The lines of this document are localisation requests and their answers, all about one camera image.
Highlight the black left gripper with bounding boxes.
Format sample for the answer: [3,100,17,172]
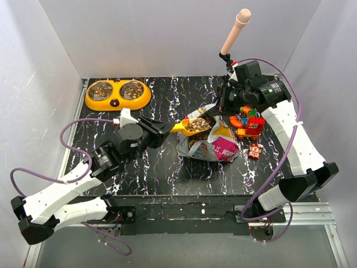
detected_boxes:
[126,116,175,165]

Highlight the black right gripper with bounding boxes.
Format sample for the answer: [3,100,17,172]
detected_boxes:
[210,82,250,116]

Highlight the yellow plastic scoop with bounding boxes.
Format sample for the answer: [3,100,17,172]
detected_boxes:
[170,117,211,137]

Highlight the cat food bag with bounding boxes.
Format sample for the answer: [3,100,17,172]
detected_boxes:
[176,104,239,162]

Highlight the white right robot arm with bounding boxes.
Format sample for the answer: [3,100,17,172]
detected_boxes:
[215,75,339,222]

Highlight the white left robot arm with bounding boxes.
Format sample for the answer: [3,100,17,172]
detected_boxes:
[11,116,175,245]

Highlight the yellow double pet bowl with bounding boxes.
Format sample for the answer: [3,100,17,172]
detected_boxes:
[85,79,152,112]

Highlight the green toy brick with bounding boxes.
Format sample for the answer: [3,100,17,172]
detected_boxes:
[248,109,257,117]

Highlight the red toy brick vehicle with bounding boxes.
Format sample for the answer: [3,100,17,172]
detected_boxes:
[235,117,266,141]

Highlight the black microphone stand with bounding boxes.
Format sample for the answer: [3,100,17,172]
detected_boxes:
[217,52,237,95]

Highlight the red number toy block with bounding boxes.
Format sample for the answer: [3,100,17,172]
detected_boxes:
[248,143,262,160]

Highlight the pink microphone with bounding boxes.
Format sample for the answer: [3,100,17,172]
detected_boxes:
[220,8,252,56]

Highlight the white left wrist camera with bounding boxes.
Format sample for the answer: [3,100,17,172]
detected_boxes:
[113,108,138,128]

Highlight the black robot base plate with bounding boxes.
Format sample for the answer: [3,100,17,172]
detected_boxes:
[94,194,319,237]

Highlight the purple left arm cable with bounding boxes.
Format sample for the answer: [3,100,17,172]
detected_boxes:
[9,117,132,256]

